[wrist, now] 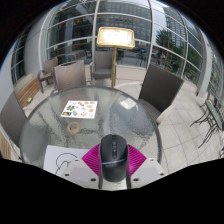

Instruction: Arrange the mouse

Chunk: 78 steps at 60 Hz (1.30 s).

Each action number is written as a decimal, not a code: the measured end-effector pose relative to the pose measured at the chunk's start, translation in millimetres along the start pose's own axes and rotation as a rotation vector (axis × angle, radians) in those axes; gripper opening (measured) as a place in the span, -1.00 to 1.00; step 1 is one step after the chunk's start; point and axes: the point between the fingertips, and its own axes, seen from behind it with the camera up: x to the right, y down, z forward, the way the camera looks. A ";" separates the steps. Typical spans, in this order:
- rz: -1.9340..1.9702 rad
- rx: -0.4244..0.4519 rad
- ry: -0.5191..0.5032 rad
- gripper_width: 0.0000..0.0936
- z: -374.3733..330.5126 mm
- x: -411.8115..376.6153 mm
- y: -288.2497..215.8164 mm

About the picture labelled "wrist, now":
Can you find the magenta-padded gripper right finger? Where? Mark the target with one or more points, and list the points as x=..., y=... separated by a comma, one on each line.
x=136, y=161

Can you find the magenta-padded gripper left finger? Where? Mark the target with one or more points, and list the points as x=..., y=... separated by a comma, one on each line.
x=90, y=161

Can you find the black computer mouse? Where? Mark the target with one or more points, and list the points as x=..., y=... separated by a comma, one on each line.
x=114, y=156

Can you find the white mouse pad with drawing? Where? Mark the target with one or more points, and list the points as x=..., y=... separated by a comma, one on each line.
x=55, y=156

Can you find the brown tape roll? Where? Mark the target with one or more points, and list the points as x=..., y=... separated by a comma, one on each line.
x=69, y=128

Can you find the laminated picture menu card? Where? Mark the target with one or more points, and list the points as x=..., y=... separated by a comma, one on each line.
x=80, y=109

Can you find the dark brown wicker chair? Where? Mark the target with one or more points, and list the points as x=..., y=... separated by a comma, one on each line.
x=161, y=88

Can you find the wooden slat bench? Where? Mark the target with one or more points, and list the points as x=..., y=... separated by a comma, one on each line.
x=5, y=146
x=28, y=91

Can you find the grey wicker chair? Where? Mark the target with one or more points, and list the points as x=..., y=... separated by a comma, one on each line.
x=70, y=76
x=48, y=68
x=11, y=118
x=103, y=63

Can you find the dark metal outdoor furniture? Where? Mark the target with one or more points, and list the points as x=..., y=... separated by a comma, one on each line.
x=213, y=115

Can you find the gold framed menu stand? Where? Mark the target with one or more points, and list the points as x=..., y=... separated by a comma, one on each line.
x=116, y=36

